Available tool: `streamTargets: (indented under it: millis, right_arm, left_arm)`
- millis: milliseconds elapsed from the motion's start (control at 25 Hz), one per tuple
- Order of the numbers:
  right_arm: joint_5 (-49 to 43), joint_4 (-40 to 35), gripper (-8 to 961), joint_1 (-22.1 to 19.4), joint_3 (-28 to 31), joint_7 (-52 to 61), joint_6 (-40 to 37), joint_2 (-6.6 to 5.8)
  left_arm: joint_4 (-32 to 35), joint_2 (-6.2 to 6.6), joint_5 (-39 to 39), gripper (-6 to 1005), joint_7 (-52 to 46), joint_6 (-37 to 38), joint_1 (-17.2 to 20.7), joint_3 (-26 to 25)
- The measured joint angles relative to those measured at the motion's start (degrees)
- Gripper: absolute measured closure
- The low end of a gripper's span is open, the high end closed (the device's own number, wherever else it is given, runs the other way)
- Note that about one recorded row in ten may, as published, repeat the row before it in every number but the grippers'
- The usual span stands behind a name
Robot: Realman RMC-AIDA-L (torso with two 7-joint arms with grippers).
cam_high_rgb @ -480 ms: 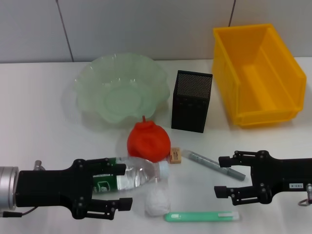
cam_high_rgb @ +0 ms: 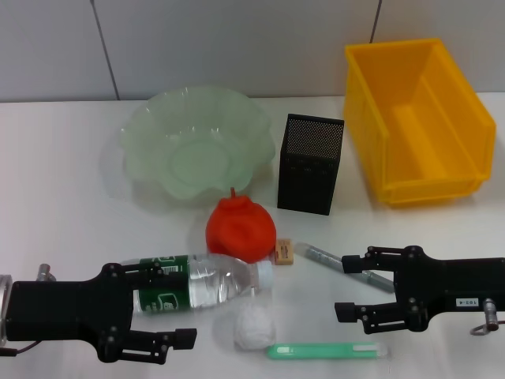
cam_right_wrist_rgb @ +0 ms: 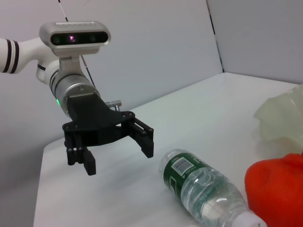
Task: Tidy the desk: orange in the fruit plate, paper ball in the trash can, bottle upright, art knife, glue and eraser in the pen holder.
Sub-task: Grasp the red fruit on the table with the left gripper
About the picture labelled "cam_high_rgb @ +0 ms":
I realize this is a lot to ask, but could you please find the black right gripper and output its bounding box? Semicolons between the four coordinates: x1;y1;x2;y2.
334;245;505;336

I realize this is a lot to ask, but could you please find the wrist cable with plug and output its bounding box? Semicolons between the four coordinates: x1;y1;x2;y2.
469;298;501;336
0;263;54;357

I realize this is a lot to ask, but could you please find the black mesh pen holder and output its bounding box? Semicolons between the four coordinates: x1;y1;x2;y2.
276;113;346;216

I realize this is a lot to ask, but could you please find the yellow plastic bin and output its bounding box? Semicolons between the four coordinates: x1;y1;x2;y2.
343;37;497;208

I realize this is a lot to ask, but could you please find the red-orange fruit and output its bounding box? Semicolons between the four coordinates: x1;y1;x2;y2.
205;187;277;265

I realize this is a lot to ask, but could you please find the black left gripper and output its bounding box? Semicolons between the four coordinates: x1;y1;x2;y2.
7;263;197;365

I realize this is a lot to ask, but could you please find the left wrist cable with plug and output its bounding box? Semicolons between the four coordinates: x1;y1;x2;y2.
0;263;54;357

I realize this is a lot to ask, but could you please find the green pen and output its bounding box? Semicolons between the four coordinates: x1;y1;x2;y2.
267;341;390;361

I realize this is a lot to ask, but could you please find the grey glitter pen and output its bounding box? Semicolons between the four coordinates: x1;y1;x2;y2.
294;241;395;294

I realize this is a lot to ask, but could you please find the small beige eraser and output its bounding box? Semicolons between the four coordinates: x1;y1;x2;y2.
275;238;296;266

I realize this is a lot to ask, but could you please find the pale green glass fruit plate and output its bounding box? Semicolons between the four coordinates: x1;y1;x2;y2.
118;84;276;201

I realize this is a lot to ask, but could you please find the right wrist cable with plug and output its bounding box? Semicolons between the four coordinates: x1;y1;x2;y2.
469;298;501;336

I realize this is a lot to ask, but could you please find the white paper ball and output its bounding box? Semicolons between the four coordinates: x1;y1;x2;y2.
232;304;277;351

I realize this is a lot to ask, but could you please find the clear green-label water bottle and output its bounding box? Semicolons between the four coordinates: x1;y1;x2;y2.
114;253;275;317

